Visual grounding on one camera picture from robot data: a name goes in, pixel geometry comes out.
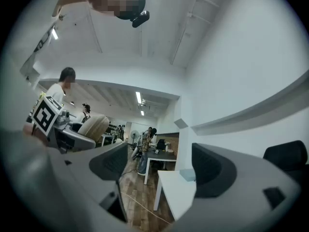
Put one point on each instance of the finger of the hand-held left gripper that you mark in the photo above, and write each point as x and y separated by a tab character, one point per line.
76	127
83	141

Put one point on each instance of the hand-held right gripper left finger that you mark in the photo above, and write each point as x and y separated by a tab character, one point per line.
79	173

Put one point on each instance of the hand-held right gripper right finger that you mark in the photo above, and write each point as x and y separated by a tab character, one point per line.
246	202

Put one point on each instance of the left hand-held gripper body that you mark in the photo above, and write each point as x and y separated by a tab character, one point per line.
44	116

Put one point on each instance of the tan brown vase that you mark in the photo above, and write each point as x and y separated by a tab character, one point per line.
94	127

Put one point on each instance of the person's left forearm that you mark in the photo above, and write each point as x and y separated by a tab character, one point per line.
30	129

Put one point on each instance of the standing fan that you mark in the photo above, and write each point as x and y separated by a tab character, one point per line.
134	135

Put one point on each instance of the black office chair with headrest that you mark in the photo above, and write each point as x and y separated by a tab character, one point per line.
287	153

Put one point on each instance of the dark grey table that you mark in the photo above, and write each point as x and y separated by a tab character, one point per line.
161	156

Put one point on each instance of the white vase with flowers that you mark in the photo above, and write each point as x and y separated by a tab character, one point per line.
167	144

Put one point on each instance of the white ceiling conduit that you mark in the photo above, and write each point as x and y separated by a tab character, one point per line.
188	25

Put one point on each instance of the black head camera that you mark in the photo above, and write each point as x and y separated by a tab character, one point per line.
140	18

